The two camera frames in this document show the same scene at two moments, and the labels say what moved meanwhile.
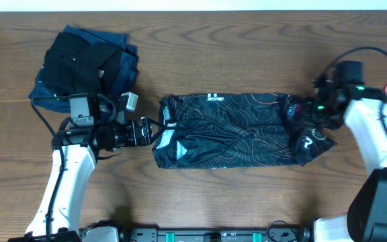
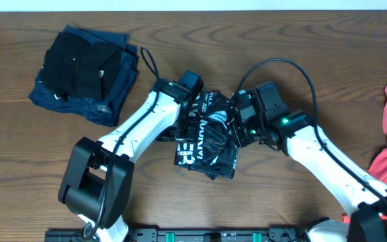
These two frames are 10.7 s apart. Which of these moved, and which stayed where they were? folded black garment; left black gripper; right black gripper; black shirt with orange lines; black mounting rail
Moved: right black gripper; black shirt with orange lines; left black gripper
Stayed: folded black garment; black mounting rail
